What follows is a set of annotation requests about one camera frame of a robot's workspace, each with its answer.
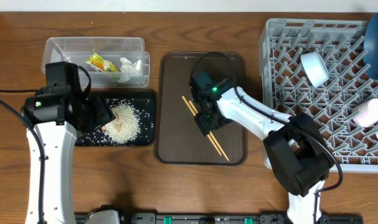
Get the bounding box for wooden chopstick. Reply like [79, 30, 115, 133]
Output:
[189, 100, 230, 161]
[181, 96, 222, 156]

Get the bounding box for rice leftovers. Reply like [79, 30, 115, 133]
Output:
[78, 98, 154, 146]

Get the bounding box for green orange snack wrapper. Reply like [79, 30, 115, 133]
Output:
[85, 53, 118, 72]

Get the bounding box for white tissue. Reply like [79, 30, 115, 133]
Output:
[118, 57, 142, 83]

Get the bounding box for light blue bowl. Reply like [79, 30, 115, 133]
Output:
[301, 52, 329, 88]

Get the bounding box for white cup pink inside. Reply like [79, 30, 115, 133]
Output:
[353, 98, 378, 128]

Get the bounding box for dark blue plate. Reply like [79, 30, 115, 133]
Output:
[364, 12, 378, 80]

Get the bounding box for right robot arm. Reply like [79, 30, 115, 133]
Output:
[189, 83, 336, 223]

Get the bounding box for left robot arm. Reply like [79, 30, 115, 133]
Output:
[22, 85, 115, 223]

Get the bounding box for black food waste tray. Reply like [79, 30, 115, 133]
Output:
[75, 90, 157, 147]

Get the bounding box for clear plastic waste bin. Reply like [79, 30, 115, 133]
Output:
[41, 37, 150, 88]

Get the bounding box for grey dishwasher rack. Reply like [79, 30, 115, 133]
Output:
[258, 18, 378, 174]

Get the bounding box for brown serving tray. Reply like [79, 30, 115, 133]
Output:
[154, 52, 248, 166]

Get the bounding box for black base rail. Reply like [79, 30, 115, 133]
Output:
[75, 204, 364, 224]

